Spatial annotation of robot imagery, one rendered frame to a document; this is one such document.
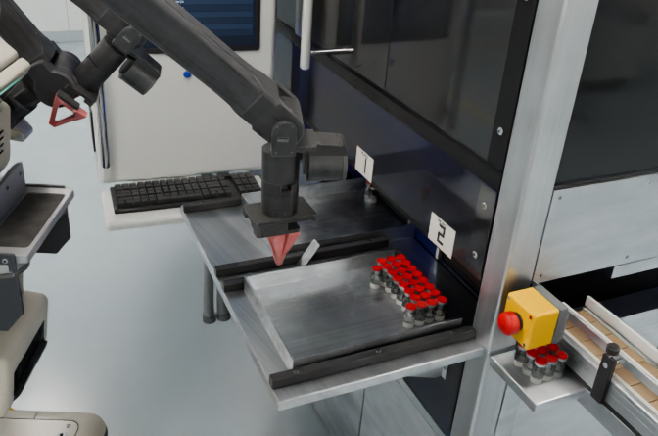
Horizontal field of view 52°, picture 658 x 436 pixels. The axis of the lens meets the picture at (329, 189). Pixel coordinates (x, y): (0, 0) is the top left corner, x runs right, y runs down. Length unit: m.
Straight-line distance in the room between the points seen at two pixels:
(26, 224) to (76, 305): 1.58
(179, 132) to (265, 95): 1.03
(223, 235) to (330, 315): 0.37
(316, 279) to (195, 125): 0.71
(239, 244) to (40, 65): 0.55
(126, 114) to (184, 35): 1.02
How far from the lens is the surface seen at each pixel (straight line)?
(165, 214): 1.81
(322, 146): 1.00
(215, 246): 1.52
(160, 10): 0.89
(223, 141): 1.98
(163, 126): 1.93
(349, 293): 1.38
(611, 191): 1.27
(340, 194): 1.76
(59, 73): 1.40
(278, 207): 1.03
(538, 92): 1.08
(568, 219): 1.23
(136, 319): 2.78
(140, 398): 2.45
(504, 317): 1.17
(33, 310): 1.53
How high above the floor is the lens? 1.68
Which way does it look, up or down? 27 degrees down
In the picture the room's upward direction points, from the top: 4 degrees clockwise
